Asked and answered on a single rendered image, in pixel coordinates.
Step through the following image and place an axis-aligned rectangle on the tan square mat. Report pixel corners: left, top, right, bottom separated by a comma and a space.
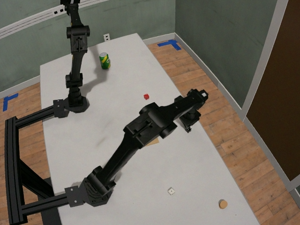
145, 138, 159, 147

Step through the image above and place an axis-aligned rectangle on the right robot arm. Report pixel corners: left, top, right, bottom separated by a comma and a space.
83, 89, 208, 204

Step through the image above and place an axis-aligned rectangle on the grey die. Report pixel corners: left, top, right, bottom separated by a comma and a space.
168, 188, 175, 195

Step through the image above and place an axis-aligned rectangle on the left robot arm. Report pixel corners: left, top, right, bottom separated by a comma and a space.
65, 0, 90, 107

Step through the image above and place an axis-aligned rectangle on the green and yellow soda can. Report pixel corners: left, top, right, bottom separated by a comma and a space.
99, 52, 110, 69

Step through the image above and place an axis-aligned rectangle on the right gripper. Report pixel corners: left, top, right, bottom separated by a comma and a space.
179, 111, 201, 130

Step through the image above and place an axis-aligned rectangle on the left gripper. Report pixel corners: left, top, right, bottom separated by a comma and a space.
60, 0, 80, 5

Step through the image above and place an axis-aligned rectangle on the tan short cylinder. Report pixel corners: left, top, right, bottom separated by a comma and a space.
219, 201, 228, 209

